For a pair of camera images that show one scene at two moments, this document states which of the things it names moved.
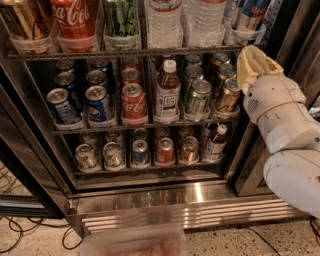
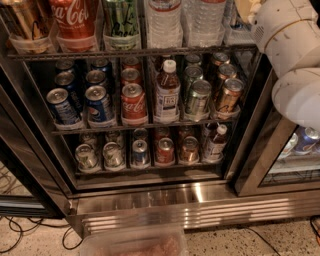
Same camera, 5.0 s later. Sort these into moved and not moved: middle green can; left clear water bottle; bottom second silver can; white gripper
Moved: white gripper
Not moved: middle green can; bottom second silver can; left clear water bottle
